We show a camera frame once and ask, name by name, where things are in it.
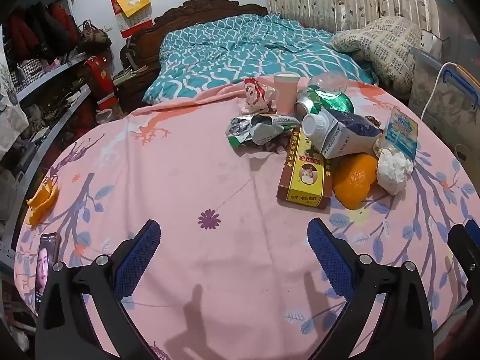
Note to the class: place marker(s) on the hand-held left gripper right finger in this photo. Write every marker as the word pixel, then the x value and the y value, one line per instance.
pixel 330 258

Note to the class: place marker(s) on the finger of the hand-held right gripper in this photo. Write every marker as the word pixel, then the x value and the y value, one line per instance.
pixel 467 251

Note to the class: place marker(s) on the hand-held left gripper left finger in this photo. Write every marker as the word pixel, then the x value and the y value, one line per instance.
pixel 138 258

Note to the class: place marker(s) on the crushed green can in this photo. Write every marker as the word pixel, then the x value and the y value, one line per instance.
pixel 337 101

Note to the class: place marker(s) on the large orange peel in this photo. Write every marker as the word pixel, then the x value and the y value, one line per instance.
pixel 354 183

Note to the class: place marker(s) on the yellow brown carton box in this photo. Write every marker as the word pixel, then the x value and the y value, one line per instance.
pixel 305 172

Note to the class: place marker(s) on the black smartphone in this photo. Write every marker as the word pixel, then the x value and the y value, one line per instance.
pixel 47 262

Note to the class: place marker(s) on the pink printed blanket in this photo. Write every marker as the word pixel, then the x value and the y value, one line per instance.
pixel 187 180

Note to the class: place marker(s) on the crumpled white tissue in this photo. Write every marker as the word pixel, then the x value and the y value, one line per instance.
pixel 393 170

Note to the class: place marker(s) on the small orange peel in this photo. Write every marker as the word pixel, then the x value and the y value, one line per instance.
pixel 43 204

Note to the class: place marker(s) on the white blue milk carton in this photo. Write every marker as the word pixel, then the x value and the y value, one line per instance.
pixel 345 135

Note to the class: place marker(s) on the blue tissue packet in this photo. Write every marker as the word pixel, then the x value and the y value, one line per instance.
pixel 401 131

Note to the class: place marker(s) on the clear storage bin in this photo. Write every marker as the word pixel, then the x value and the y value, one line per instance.
pixel 450 112

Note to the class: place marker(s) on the crumpled silver wrapper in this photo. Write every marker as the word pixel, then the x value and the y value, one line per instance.
pixel 262 129

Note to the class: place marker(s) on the red white wrapper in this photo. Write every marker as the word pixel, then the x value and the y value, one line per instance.
pixel 257 93

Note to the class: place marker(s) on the red gift bag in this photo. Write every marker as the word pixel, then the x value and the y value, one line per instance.
pixel 101 78

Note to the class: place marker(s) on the white floral cloth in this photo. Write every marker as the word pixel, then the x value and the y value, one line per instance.
pixel 9 108

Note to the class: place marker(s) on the grey metal shelf rack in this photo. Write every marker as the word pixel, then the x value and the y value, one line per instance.
pixel 56 72

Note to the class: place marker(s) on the beige printed pillow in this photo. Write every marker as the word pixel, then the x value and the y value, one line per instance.
pixel 382 45

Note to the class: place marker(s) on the teal patterned quilt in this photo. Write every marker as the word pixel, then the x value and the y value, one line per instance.
pixel 225 52

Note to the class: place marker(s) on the brown handbag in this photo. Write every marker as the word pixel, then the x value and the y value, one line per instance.
pixel 93 37

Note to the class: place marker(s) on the clear box blue lid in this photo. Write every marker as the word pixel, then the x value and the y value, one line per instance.
pixel 444 11

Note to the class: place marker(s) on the dark and red clothes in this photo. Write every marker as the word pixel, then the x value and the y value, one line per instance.
pixel 37 26

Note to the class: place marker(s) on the carved wooden headboard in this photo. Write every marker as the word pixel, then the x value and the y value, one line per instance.
pixel 210 5

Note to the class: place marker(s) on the red yellow wall calendar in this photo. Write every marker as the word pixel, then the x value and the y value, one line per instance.
pixel 129 0

